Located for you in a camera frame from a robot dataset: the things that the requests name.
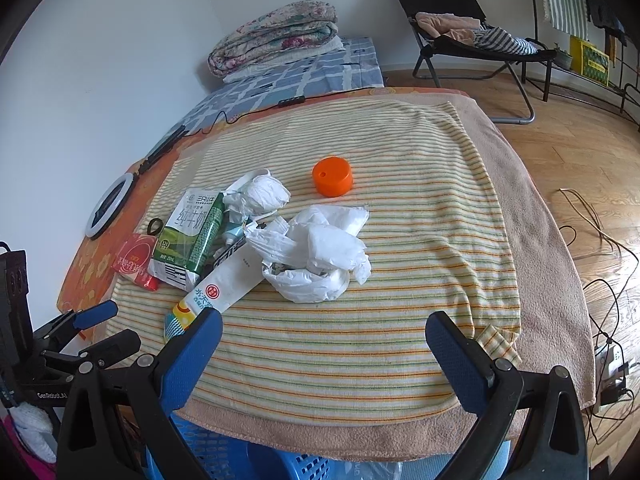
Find dark hanging jacket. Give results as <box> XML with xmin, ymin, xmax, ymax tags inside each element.
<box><xmin>586</xmin><ymin>0</ymin><xmax>627</xmax><ymax>46</ymax></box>

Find striped garment on chair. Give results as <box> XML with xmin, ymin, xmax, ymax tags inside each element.
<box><xmin>473</xmin><ymin>27</ymin><xmax>539</xmax><ymax>55</ymax></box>

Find red cigarette pack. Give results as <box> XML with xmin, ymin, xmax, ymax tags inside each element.
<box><xmin>112</xmin><ymin>233</ymin><xmax>160</xmax><ymax>292</ymax></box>

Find striped yellow towel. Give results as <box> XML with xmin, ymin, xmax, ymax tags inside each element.
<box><xmin>106</xmin><ymin>96</ymin><xmax>524</xmax><ymax>428</ymax></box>

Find light blue cream tube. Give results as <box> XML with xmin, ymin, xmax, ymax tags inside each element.
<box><xmin>221</xmin><ymin>210</ymin><xmax>248</xmax><ymax>246</ymax></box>

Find white plastic bag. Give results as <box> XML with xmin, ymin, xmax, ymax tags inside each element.
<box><xmin>246</xmin><ymin>205</ymin><xmax>372</xmax><ymax>304</ymax></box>

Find white ring light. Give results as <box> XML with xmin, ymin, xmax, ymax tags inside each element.
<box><xmin>85</xmin><ymin>172</ymin><xmax>138</xmax><ymax>240</ymax></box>

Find floor cables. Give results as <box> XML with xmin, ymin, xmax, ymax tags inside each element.
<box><xmin>556</xmin><ymin>186</ymin><xmax>640</xmax><ymax>446</ymax></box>

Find blue checkered bedsheet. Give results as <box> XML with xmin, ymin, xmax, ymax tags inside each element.
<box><xmin>176</xmin><ymin>34</ymin><xmax>385</xmax><ymax>134</ymax></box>

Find orange plastic cap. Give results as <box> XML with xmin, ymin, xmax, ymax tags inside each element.
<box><xmin>312</xmin><ymin>156</ymin><xmax>354</xmax><ymax>197</ymax></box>

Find white power strip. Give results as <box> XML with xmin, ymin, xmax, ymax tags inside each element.
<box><xmin>594</xmin><ymin>342</ymin><xmax>628</xmax><ymax>405</ymax></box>

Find black cable with remote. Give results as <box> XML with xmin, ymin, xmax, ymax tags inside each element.
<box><xmin>186</xmin><ymin>94</ymin><xmax>307</xmax><ymax>137</ymax></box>

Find folded floral quilt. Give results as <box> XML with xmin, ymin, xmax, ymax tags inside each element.
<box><xmin>207</xmin><ymin>0</ymin><xmax>338</xmax><ymax>78</ymax></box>

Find blue plastic basket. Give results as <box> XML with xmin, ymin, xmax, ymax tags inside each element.
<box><xmin>142</xmin><ymin>410</ymin><xmax>514</xmax><ymax>480</ymax></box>

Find white gloved left hand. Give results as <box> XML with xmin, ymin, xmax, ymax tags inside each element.
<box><xmin>9</xmin><ymin>402</ymin><xmax>58</xmax><ymax>464</ymax></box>

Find black folding chair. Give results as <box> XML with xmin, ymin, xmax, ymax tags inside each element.
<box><xmin>398</xmin><ymin>0</ymin><xmax>556</xmax><ymax>125</ymax></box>

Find pink clothes on chair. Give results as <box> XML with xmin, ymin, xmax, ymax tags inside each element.
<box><xmin>416</xmin><ymin>12</ymin><xmax>483</xmax><ymax>46</ymax></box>

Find small white tissue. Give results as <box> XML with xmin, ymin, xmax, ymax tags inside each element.
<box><xmin>224</xmin><ymin>169</ymin><xmax>291</xmax><ymax>223</ymax></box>

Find white yellow long box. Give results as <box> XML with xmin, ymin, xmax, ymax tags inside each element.
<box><xmin>163</xmin><ymin>222</ymin><xmax>267</xmax><ymax>342</ymax></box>

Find black ring light stand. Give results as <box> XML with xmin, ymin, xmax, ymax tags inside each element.
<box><xmin>138</xmin><ymin>125</ymin><xmax>188</xmax><ymax>176</ymax></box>

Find black clothes rack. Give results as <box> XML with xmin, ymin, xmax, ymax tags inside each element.
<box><xmin>521</xmin><ymin>0</ymin><xmax>639</xmax><ymax>125</ymax></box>

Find green white milk carton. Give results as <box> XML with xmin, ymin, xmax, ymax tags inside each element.
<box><xmin>148</xmin><ymin>188</ymin><xmax>224</xmax><ymax>292</ymax></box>

